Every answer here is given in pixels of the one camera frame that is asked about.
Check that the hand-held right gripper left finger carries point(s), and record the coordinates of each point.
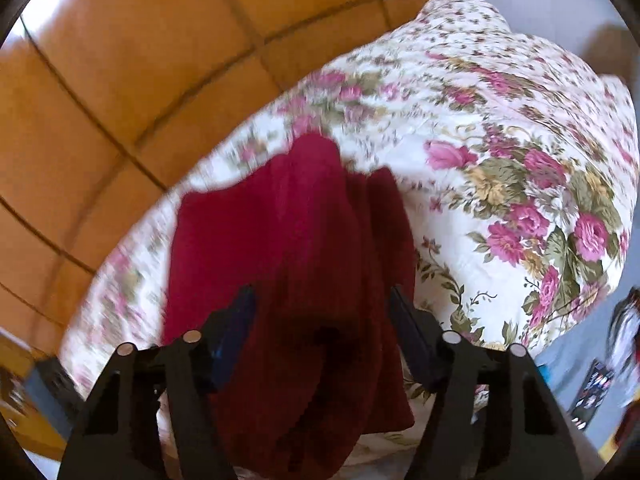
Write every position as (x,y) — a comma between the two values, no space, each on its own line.
(232,332)

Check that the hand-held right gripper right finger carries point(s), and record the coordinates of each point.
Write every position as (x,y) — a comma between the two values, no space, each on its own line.
(407,327)

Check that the dark red embroidered sweater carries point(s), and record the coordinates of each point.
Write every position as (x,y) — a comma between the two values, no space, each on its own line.
(300,240)

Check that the dark box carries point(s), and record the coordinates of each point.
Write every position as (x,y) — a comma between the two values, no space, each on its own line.
(57,382)

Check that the dark printed flat item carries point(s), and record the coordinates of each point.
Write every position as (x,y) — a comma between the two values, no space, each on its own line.
(595,390)

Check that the dark and white blurred object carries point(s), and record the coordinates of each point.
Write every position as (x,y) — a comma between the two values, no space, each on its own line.
(627,345)

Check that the wooden panelled wardrobe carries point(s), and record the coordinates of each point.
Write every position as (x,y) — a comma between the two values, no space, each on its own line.
(125,85)

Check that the tan object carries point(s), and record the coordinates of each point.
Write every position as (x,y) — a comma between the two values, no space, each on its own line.
(607,50)

